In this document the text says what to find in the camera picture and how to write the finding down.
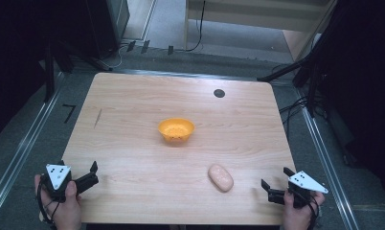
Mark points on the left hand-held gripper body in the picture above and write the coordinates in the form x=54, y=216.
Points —
x=57, y=177

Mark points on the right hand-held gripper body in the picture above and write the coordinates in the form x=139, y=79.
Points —
x=305, y=182

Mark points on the pale pink oval potato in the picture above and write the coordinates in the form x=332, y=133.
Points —
x=220, y=178

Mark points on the orange plastic bowl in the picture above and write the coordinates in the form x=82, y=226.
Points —
x=176, y=129

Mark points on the person's right hand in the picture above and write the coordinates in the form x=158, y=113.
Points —
x=297, y=217

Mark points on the person's left hand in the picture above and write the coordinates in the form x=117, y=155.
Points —
x=64, y=212

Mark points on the black angled floor tape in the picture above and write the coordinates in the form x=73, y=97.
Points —
x=70, y=111

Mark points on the black metal stand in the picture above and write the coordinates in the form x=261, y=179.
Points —
x=310, y=80
x=49, y=73

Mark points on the black round table grommet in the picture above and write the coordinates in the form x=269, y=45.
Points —
x=219, y=93

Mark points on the small black tape strip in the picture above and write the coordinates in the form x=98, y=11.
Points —
x=170, y=50
x=131, y=46
x=145, y=46

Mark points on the dark cabinet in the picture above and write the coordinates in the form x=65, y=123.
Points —
x=107, y=28

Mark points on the white shelf unit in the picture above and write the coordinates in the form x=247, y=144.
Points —
x=254, y=14

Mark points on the metal floor rail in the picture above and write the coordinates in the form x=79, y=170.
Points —
x=329, y=166
x=19, y=153
x=187, y=74

